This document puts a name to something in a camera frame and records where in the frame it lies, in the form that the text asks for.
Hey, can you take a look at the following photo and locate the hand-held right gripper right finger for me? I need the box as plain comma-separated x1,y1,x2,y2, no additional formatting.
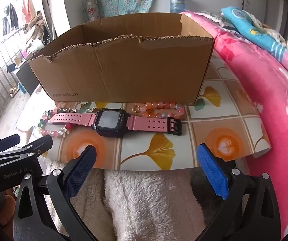
197,143,281,241

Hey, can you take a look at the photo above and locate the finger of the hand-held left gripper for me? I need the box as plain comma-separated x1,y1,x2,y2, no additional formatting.
0,135,54,160
0,134,21,154

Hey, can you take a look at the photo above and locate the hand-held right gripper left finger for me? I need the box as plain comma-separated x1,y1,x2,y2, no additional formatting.
13,144,102,241

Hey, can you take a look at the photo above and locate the multicolour bead bracelet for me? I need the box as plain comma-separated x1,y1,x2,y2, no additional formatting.
35,109,72,137

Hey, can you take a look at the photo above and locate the pink strap digital watch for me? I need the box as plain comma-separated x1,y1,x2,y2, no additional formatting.
51,109,183,138

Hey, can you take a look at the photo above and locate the pink bead bracelet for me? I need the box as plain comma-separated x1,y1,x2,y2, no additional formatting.
133,101,185,119

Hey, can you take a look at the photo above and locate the brown cardboard box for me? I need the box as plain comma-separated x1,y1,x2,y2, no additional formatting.
28,12,214,106

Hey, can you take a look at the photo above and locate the grey cabinet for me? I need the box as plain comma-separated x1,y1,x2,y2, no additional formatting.
16,66,40,96

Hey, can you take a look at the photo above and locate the white fleece garment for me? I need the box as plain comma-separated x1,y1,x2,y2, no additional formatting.
42,159,211,241

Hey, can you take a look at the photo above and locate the patterned fabric pile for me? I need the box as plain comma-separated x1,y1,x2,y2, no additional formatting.
25,12,50,46

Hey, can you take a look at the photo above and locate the dark hanging jacket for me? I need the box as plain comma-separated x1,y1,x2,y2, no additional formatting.
2,4,18,29

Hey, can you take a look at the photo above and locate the pink hanging garment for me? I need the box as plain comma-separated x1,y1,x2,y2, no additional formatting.
21,0,36,22

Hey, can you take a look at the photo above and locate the floral patchwork cushion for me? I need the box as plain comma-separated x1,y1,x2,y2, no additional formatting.
83,0,104,22

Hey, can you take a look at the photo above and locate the blue floral pillow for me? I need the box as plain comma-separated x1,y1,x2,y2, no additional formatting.
220,6,288,62

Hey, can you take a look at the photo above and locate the white lace cover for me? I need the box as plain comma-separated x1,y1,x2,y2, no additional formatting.
200,11,237,32

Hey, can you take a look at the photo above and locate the blue water bottle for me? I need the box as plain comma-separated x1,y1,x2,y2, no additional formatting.
169,0,186,13

